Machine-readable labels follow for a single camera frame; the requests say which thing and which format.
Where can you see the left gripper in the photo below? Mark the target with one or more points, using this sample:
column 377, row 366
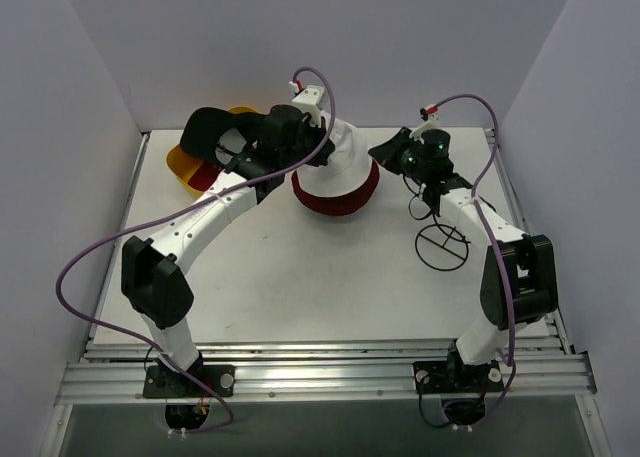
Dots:
column 310, row 140

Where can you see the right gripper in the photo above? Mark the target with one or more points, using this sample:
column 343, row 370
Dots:
column 397, row 152

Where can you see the white hat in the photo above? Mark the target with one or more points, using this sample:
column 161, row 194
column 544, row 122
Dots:
column 347, row 169

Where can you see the dark red hat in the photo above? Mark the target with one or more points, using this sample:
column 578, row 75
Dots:
column 342, row 205
column 204, row 177

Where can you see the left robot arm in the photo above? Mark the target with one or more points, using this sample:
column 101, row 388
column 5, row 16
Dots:
column 253, row 152

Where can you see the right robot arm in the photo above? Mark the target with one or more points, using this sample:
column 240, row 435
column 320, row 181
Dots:
column 518, row 285

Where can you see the black cap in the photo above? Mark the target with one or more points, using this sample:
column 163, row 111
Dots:
column 206, row 126

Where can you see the yellow bin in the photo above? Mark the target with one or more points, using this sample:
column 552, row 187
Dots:
column 183, row 165

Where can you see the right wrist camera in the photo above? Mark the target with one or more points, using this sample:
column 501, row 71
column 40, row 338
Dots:
column 430, row 120

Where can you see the black wire hat stand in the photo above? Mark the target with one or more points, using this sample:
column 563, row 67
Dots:
column 440, row 242

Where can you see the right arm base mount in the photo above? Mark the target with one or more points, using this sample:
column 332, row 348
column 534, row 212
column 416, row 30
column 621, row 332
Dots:
column 441, row 377

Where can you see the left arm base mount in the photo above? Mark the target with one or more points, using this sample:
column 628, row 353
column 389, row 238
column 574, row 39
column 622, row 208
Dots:
column 163, row 383

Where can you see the aluminium rail frame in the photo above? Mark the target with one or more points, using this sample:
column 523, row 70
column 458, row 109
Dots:
column 322, row 320

